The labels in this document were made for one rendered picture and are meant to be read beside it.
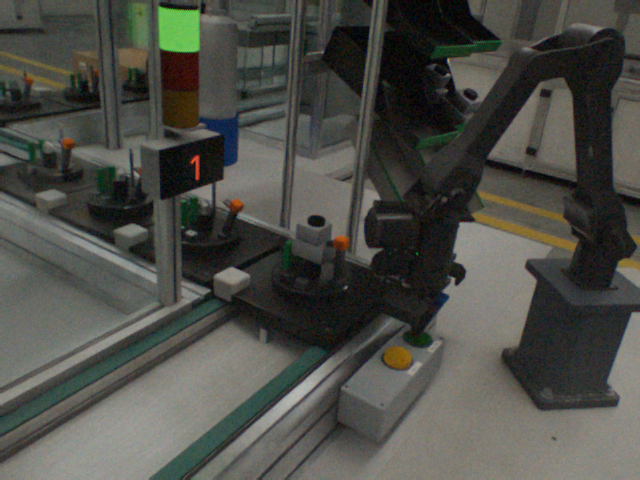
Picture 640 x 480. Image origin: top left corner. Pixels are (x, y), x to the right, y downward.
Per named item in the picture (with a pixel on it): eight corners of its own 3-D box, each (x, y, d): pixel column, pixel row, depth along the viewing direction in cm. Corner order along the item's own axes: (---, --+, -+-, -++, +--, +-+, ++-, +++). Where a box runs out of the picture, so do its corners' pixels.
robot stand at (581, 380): (619, 406, 98) (659, 303, 89) (539, 411, 95) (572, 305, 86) (571, 352, 110) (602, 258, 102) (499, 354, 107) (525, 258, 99)
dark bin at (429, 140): (453, 141, 115) (474, 110, 110) (415, 151, 106) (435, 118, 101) (363, 56, 125) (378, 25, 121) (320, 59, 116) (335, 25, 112)
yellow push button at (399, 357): (414, 364, 87) (416, 353, 87) (402, 377, 84) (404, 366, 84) (390, 353, 89) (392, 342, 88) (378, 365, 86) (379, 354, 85)
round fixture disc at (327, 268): (365, 282, 105) (366, 272, 104) (322, 314, 94) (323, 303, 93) (302, 256, 111) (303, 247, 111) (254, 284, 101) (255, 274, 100)
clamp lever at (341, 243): (346, 278, 99) (350, 237, 96) (339, 282, 98) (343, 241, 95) (328, 271, 101) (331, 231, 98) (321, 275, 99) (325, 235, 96)
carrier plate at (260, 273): (401, 290, 107) (403, 280, 106) (329, 351, 89) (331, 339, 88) (296, 249, 118) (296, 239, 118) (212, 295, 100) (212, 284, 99)
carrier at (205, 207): (290, 246, 119) (294, 189, 114) (206, 292, 101) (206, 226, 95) (203, 212, 131) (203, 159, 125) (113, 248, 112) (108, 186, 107)
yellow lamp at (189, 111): (206, 124, 82) (207, 89, 80) (180, 130, 78) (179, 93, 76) (181, 116, 84) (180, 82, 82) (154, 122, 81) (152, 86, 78)
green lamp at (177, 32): (207, 50, 78) (207, 11, 76) (178, 52, 74) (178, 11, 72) (180, 44, 80) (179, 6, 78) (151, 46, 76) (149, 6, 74)
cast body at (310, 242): (335, 257, 101) (339, 219, 98) (321, 265, 97) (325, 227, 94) (296, 242, 105) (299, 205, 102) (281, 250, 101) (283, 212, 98)
